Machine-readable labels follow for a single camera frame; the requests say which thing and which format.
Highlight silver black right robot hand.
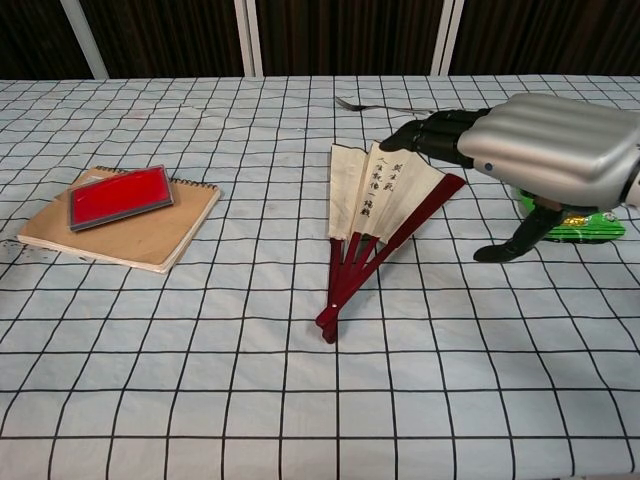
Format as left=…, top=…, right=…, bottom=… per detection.
left=378, top=92, right=640, bottom=264

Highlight paper folding fan red ribs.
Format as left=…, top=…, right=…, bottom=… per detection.
left=314, top=141, right=467, bottom=344

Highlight green snack bag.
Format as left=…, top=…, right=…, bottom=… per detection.
left=517, top=187, right=627, bottom=246

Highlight metal fork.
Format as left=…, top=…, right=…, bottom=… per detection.
left=334, top=96, right=437, bottom=117

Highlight blue checked tablecloth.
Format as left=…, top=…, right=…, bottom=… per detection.
left=0, top=74, right=640, bottom=480

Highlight brown spiral notebook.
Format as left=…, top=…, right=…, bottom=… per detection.
left=17, top=166, right=222, bottom=275

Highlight white frame post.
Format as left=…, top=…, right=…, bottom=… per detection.
left=59, top=0, right=109, bottom=80
left=234, top=0, right=265, bottom=78
left=428, top=0, right=466, bottom=76

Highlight red ink pad grey frame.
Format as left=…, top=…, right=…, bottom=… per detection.
left=67, top=164, right=177, bottom=233

